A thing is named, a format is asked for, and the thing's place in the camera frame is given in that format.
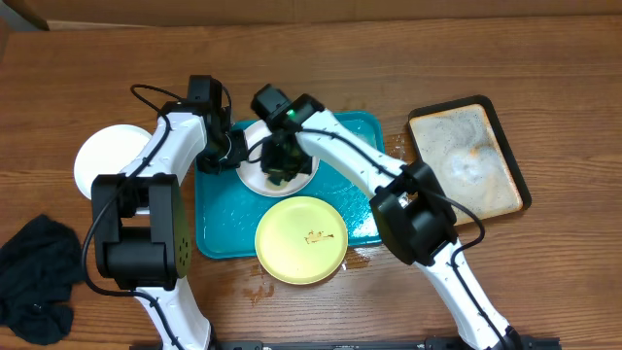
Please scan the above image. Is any green and yellow sponge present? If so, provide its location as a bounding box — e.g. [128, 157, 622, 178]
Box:
[263, 167, 297, 186]

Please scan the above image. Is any white plate with red stain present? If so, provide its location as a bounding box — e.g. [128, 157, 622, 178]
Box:
[236, 121, 320, 197]

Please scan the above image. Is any white plate with brown stain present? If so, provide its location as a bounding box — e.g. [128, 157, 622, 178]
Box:
[74, 124, 152, 199]

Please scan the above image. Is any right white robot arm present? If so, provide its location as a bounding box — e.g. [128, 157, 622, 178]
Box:
[251, 87, 522, 349]

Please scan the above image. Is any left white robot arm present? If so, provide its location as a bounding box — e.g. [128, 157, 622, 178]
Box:
[83, 96, 246, 349]

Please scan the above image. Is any black tray with soapy water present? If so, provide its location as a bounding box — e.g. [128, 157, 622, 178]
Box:
[408, 95, 532, 220]

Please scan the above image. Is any yellow plate with crumbs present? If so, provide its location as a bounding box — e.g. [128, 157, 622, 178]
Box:
[255, 196, 348, 285]

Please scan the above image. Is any cardboard panel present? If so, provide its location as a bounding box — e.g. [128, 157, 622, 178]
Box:
[5, 0, 621, 26]

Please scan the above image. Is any dark crumpled cloth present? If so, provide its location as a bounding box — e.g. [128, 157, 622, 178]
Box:
[1, 214, 84, 345]

